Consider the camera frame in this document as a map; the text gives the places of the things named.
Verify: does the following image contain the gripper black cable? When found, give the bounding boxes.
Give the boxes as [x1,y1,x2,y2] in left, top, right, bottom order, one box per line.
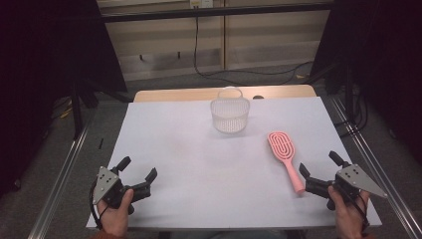
[89,180,105,231]
[344,190,370,233]

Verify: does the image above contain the black metal stand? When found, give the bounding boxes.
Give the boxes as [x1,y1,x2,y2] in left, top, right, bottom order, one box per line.
[307,61,357,123]

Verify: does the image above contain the pink hairbrush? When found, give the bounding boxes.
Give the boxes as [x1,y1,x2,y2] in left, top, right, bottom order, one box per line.
[267,130,306,195]

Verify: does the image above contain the yellow floor cables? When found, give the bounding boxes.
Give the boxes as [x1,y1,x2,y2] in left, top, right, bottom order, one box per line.
[53,98,75,120]

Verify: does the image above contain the wooden table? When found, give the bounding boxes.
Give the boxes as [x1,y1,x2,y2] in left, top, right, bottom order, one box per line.
[133,84,317,104]

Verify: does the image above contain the person's left hand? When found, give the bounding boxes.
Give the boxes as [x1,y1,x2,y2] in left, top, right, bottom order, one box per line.
[97,188,135,239]

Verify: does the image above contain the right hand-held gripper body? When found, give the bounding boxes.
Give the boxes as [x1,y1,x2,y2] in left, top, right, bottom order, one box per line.
[304,163,388,211]

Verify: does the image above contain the black curtain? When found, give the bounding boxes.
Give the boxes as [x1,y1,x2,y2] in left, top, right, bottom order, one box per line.
[310,0,422,163]
[0,0,128,200]

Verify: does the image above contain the long black floor cable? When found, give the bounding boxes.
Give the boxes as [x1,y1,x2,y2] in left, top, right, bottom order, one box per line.
[193,15,315,86]

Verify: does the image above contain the black horizontal bar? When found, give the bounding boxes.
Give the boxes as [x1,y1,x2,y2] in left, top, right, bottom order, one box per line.
[101,3,334,24]

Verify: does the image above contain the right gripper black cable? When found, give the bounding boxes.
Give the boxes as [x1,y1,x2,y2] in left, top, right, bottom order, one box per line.
[344,190,370,233]

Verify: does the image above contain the white wall outlet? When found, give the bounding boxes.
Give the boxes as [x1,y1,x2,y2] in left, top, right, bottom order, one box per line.
[189,0,214,9]

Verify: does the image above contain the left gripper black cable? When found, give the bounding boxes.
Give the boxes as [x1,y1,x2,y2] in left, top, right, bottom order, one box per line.
[89,180,105,231]

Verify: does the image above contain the metal floor rail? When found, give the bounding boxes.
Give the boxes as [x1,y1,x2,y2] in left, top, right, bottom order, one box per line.
[330,97,422,239]
[27,122,92,239]

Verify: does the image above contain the black floor cables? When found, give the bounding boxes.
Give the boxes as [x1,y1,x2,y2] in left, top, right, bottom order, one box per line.
[333,86,370,138]

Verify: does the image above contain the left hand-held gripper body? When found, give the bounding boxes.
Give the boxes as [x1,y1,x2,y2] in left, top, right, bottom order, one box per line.
[92,165,153,215]

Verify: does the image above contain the white table mat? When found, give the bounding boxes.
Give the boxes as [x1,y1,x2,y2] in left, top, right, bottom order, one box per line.
[86,96,383,230]

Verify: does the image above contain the white perforated plastic basket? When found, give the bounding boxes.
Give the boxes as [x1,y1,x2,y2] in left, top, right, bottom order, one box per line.
[209,87,251,134]

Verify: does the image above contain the person's right hand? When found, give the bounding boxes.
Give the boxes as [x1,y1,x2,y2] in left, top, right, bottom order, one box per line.
[327,184,370,239]

